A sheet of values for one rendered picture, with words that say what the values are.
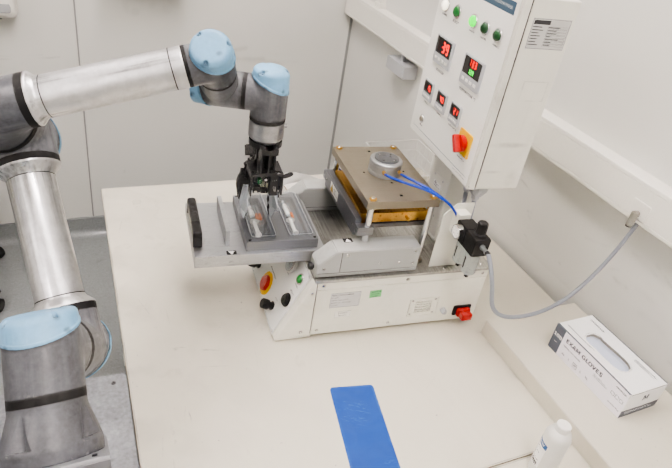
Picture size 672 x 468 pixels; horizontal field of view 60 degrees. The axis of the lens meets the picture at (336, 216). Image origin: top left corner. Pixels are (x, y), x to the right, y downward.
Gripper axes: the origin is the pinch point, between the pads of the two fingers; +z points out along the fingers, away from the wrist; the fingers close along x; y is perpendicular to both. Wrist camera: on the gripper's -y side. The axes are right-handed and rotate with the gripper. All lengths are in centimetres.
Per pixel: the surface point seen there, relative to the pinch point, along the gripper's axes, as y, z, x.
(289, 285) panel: 9.6, 15.3, 7.3
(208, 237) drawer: 3.9, 4.1, -11.4
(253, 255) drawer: 11.0, 4.4, -2.4
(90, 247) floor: -128, 103, -47
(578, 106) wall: -6, -25, 86
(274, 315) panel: 11.7, 22.6, 3.9
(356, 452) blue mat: 49, 25, 13
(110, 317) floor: -78, 102, -38
